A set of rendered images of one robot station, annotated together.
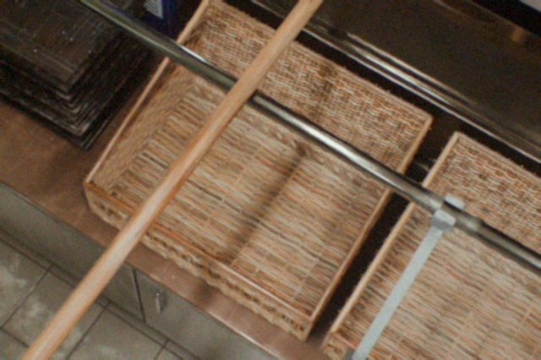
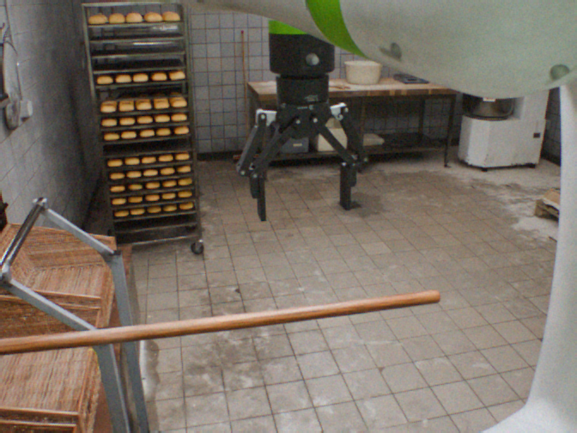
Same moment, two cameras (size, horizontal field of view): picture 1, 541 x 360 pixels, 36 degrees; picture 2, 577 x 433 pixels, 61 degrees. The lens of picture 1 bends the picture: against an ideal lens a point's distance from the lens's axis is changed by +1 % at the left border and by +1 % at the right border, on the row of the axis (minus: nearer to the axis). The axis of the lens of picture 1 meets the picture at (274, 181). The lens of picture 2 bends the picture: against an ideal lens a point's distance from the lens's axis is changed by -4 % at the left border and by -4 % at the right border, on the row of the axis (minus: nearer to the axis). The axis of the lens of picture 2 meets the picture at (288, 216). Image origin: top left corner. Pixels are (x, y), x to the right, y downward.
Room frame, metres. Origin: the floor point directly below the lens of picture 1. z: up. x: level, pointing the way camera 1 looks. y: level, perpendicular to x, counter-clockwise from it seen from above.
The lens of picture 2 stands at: (0.59, 1.03, 1.78)
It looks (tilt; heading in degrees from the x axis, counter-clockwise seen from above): 23 degrees down; 234
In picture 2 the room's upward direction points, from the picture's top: straight up
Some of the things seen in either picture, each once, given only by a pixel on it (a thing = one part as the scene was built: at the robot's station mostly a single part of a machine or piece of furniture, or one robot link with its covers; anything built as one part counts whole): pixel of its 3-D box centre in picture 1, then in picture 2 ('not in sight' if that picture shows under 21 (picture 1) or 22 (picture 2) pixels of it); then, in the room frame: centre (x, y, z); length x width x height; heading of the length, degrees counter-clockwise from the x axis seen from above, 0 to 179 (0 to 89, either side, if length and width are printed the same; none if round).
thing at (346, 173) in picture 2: not in sight; (345, 186); (0.08, 0.46, 1.50); 0.03 x 0.01 x 0.07; 69
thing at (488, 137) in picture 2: not in sight; (499, 108); (-4.60, -2.17, 0.66); 0.92 x 0.59 x 1.32; 157
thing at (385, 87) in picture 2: not in sight; (350, 124); (-3.26, -3.16, 0.45); 2.20 x 0.80 x 0.90; 157
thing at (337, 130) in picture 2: not in sight; (326, 134); (-3.00, -3.27, 0.35); 0.50 x 0.36 x 0.24; 69
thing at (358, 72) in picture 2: not in sight; (363, 72); (-3.43, -3.18, 1.01); 0.43 x 0.42 x 0.21; 157
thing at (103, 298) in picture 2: not in sight; (53, 271); (0.33, -1.06, 0.72); 0.56 x 0.49 x 0.28; 67
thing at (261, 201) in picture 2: not in sight; (260, 197); (0.21, 0.42, 1.50); 0.03 x 0.01 x 0.07; 69
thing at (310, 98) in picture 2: not in sight; (302, 106); (0.15, 0.44, 1.64); 0.08 x 0.07 x 0.09; 159
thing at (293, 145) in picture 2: not in sight; (289, 136); (-2.61, -3.44, 0.35); 0.50 x 0.36 x 0.24; 67
